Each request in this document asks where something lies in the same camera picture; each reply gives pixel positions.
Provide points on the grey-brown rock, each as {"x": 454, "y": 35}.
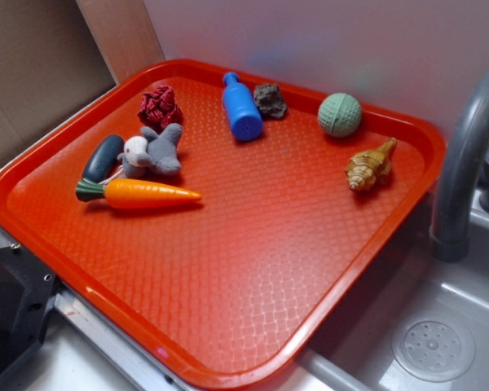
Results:
{"x": 270, "y": 101}

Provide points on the brown seashell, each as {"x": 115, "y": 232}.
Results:
{"x": 368, "y": 168}

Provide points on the green dimpled ball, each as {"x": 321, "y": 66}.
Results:
{"x": 339, "y": 115}

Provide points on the blue plastic bottle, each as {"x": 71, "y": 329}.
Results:
{"x": 244, "y": 119}

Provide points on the sink drain strainer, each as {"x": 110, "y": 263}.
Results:
{"x": 433, "y": 347}

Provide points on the grey plush bunny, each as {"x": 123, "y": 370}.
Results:
{"x": 152, "y": 153}

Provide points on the black metal bracket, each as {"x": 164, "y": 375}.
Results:
{"x": 27, "y": 289}

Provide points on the grey toy sink basin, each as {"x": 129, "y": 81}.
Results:
{"x": 352, "y": 348}

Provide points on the orange plastic carrot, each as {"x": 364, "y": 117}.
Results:
{"x": 126, "y": 193}

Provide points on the red plastic tray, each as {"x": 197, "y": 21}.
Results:
{"x": 225, "y": 291}

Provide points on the aluminium frame rail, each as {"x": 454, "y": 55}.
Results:
{"x": 82, "y": 350}

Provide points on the grey toy faucet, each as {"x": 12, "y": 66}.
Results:
{"x": 461, "y": 171}

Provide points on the crumpled red cloth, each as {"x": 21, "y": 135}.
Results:
{"x": 158, "y": 109}

